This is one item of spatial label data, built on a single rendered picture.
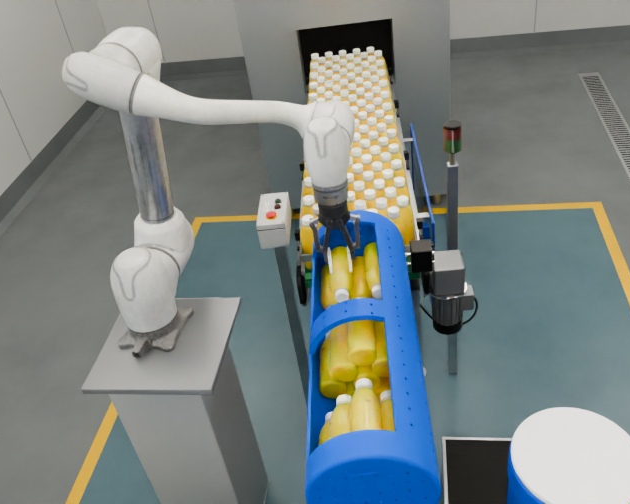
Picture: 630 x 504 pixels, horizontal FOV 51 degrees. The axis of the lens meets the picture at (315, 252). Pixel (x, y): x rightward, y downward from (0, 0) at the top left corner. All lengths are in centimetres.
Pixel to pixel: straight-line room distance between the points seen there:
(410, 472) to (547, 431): 40
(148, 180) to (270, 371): 156
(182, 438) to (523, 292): 203
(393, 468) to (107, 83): 105
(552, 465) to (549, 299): 201
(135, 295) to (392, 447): 87
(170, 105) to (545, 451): 116
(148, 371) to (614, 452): 120
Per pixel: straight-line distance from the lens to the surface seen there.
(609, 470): 161
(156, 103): 160
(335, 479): 141
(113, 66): 164
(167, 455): 229
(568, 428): 166
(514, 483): 161
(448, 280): 236
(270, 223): 222
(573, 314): 347
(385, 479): 141
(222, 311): 204
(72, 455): 324
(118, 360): 200
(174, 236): 200
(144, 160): 188
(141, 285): 187
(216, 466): 228
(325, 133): 153
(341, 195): 162
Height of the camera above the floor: 233
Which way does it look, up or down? 37 degrees down
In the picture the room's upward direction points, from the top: 9 degrees counter-clockwise
